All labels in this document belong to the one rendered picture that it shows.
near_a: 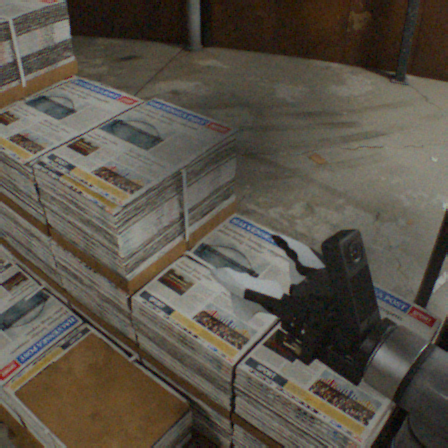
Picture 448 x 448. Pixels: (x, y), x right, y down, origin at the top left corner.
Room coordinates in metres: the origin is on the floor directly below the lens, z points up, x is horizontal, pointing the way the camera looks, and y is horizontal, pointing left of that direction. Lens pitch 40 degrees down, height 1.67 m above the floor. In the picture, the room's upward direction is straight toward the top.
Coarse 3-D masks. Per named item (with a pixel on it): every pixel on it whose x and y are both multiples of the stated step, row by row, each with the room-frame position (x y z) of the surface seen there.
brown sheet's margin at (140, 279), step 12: (216, 216) 0.98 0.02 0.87; (228, 216) 1.02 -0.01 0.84; (204, 228) 0.95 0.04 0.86; (60, 240) 0.91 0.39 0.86; (192, 240) 0.92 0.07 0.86; (72, 252) 0.88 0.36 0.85; (168, 252) 0.85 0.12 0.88; (180, 252) 0.88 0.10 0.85; (96, 264) 0.82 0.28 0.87; (156, 264) 0.82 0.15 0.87; (168, 264) 0.85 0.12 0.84; (108, 276) 0.80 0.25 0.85; (144, 276) 0.79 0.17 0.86; (120, 288) 0.78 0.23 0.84; (132, 288) 0.77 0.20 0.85
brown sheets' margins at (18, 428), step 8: (0, 408) 0.72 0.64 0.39; (0, 416) 0.68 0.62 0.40; (8, 416) 0.69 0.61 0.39; (8, 424) 0.66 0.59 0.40; (16, 424) 0.67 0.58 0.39; (24, 424) 0.66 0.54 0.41; (8, 432) 0.75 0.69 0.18; (16, 432) 0.64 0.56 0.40; (24, 432) 0.65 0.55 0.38; (16, 440) 0.73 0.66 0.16; (24, 440) 0.62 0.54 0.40; (32, 440) 0.62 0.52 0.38
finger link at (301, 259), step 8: (280, 240) 0.50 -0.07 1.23; (288, 240) 0.49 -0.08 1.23; (280, 248) 0.49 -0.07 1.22; (288, 248) 0.48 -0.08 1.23; (296, 248) 0.48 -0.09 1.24; (304, 248) 0.48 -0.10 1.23; (288, 256) 0.48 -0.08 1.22; (296, 256) 0.47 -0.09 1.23; (304, 256) 0.46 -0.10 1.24; (312, 256) 0.46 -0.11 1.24; (296, 264) 0.46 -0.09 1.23; (304, 264) 0.45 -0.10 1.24; (312, 264) 0.45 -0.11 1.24; (320, 264) 0.45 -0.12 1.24; (296, 272) 0.47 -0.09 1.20; (304, 272) 0.44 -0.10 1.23; (312, 272) 0.44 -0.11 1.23; (296, 280) 0.47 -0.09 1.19
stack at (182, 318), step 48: (48, 240) 0.95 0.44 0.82; (240, 240) 0.95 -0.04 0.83; (48, 288) 1.01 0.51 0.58; (96, 288) 0.84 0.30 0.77; (144, 288) 0.79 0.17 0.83; (192, 288) 0.79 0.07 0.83; (288, 288) 0.79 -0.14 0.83; (384, 288) 0.78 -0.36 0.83; (144, 336) 0.74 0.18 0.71; (192, 336) 0.66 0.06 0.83; (240, 336) 0.66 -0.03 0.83; (432, 336) 0.65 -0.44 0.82; (192, 384) 0.65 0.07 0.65; (240, 384) 0.57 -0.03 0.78; (288, 384) 0.54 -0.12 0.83; (336, 384) 0.53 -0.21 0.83; (240, 432) 0.57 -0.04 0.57; (288, 432) 0.49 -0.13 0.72; (336, 432) 0.44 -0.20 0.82; (384, 432) 0.62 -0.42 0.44
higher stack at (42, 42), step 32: (0, 0) 1.46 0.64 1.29; (32, 0) 1.43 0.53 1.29; (64, 0) 1.42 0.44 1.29; (0, 32) 1.26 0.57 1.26; (32, 32) 1.32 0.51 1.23; (64, 32) 1.40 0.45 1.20; (0, 64) 1.24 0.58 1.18; (32, 64) 1.31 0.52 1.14; (32, 96) 1.30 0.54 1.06; (0, 224) 1.14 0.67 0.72; (0, 256) 1.21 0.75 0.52
